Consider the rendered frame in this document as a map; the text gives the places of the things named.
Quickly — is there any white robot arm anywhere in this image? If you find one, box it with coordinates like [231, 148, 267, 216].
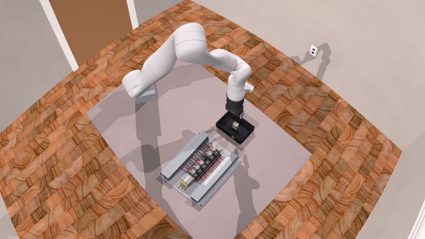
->
[122, 23, 251, 98]

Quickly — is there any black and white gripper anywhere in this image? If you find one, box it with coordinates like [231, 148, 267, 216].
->
[226, 82, 254, 119]

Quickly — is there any black rectangular tray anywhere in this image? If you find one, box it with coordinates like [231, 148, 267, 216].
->
[217, 111, 255, 144]

